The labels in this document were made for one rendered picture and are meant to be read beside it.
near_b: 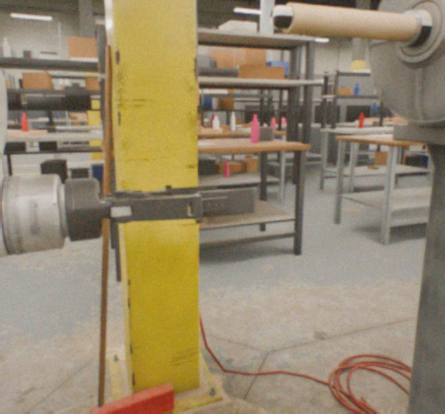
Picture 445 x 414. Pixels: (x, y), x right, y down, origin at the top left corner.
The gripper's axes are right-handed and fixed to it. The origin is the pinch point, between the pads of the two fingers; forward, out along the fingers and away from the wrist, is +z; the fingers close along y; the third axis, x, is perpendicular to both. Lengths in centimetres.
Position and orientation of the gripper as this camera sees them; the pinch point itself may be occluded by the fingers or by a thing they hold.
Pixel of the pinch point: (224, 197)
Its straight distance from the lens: 51.3
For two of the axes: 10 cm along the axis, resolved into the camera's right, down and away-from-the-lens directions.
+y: 3.4, 0.3, -9.4
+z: 9.4, -0.7, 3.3
